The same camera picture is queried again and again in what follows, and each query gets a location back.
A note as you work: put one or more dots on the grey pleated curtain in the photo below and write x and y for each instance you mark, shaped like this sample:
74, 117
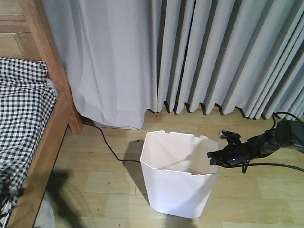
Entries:
246, 54

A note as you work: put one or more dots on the white trash bin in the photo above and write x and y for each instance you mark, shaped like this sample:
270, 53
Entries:
177, 173

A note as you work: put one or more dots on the grey round rug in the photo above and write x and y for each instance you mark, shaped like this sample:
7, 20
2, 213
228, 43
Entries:
45, 217

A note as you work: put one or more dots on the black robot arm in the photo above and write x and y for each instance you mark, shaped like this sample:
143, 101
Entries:
286, 134

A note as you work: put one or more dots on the white sheer curtain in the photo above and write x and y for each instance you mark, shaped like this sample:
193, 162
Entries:
105, 48

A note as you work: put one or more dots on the black white checkered bedding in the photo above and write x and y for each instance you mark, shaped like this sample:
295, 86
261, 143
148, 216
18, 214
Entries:
27, 98

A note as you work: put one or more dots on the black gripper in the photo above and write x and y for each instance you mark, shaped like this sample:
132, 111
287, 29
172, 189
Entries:
235, 153

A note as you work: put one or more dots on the wooden bed frame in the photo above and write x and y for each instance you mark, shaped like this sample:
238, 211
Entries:
25, 34

